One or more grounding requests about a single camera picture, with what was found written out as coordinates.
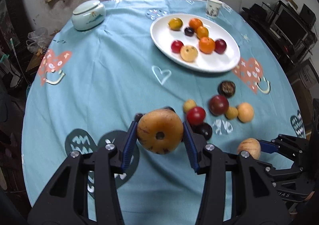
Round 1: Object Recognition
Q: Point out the tan round fruit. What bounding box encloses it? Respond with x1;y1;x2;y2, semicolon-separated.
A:
237;138;261;160

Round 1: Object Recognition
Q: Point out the orange-tan smooth round fruit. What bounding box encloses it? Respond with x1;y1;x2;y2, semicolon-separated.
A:
237;102;254;123

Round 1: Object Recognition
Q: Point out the small tan longan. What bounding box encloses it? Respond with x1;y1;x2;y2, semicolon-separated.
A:
225;106;238;120

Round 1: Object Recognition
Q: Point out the bright red cherry tomato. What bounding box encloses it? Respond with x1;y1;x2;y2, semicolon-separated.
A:
186;106;206;126

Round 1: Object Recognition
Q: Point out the large tan dimpled fruit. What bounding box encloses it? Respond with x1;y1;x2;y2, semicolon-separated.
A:
137;109;184;154

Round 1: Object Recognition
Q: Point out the pale cream round fruit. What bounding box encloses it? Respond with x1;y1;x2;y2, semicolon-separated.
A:
180;45;198;62

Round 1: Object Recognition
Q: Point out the yellow-orange tomato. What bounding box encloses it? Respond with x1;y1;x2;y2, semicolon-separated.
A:
196;26;209;39

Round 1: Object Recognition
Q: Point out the small dark purple plum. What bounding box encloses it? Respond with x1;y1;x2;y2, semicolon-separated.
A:
184;26;195;37

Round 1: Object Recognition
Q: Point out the large orange tangerine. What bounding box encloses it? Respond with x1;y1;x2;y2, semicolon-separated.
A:
189;18;203;32

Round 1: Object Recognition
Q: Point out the large dark red plum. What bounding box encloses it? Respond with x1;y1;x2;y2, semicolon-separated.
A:
208;95;229;116

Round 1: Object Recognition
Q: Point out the dark brown water chestnut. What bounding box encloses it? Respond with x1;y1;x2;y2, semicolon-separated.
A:
217;80;236;98

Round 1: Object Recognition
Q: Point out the small tan fruit behind tomato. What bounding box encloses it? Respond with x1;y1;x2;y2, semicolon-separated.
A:
183;99;197;113

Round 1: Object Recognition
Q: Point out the dark red plum on plate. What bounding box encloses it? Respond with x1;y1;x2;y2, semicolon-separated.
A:
215;39;227;55

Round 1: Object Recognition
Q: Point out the orange tangerine on plate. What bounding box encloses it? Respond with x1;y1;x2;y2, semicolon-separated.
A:
198;37;215;54

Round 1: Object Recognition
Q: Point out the black electronics shelf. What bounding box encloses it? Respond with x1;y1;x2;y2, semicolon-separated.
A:
241;1;318;73

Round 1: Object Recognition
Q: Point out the white oval plate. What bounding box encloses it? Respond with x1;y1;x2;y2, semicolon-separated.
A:
150;14;241;73

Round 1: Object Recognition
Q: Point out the red cherry tomato on plate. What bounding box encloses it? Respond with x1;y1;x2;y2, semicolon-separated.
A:
171;40;184;54

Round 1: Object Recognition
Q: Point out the light blue patterned tablecloth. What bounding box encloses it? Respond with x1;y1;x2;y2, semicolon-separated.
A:
22;0;305;220

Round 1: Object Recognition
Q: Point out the white paper cup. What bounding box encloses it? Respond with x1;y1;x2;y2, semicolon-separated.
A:
206;0;223;18

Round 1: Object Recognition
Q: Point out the yellow-green tomato on plate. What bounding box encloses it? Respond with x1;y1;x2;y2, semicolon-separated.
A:
168;17;183;31

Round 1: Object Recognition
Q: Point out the pale green lidded jar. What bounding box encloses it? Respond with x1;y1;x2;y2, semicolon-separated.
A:
71;0;106;31

